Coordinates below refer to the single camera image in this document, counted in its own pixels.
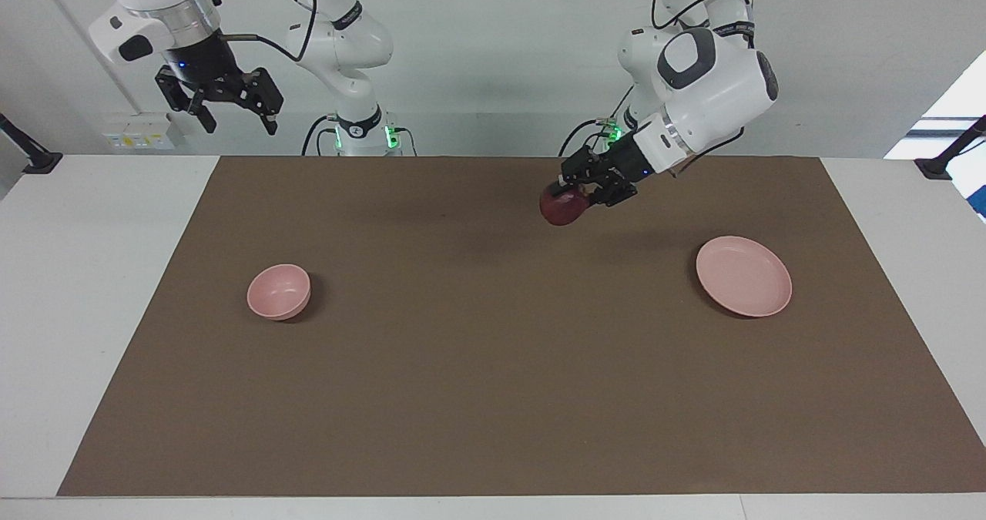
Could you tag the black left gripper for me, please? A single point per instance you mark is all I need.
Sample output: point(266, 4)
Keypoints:
point(632, 162)

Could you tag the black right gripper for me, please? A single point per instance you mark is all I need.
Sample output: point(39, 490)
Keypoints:
point(204, 58)

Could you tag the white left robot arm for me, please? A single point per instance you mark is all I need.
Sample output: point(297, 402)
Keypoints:
point(716, 81)

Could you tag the blue object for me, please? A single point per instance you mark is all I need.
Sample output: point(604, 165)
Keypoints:
point(980, 202)

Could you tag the pink bowl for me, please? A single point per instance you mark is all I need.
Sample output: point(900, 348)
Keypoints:
point(277, 293)

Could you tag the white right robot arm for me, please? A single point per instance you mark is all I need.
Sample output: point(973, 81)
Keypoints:
point(354, 50)

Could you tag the dark red apple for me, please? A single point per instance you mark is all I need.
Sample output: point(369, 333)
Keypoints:
point(562, 208)

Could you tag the black clamp mount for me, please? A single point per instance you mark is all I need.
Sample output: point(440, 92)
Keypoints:
point(936, 167)
point(42, 162)

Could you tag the brown table mat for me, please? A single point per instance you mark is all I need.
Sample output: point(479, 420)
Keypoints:
point(493, 350)

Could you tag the pink plate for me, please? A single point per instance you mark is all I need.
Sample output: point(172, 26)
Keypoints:
point(743, 277)

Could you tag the white wall socket box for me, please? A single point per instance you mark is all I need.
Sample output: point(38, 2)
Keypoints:
point(139, 135)

